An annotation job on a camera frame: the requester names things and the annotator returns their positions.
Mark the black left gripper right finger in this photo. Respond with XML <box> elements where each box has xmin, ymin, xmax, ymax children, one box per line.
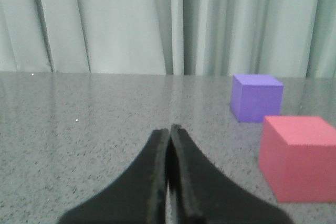
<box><xmin>170</xmin><ymin>124</ymin><xmax>293</xmax><ymax>223</ymax></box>

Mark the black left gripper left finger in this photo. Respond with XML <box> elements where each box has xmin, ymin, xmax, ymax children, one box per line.
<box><xmin>59</xmin><ymin>129</ymin><xmax>170</xmax><ymax>223</ymax></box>

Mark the pink foam cube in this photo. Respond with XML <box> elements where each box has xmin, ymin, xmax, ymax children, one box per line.
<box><xmin>258</xmin><ymin>116</ymin><xmax>335</xmax><ymax>202</ymax></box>

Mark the purple foam cube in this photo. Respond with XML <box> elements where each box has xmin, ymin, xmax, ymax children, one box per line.
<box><xmin>230</xmin><ymin>74</ymin><xmax>284</xmax><ymax>123</ymax></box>

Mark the pale green curtain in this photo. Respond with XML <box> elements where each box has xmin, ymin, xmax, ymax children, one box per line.
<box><xmin>1</xmin><ymin>0</ymin><xmax>335</xmax><ymax>78</ymax></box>

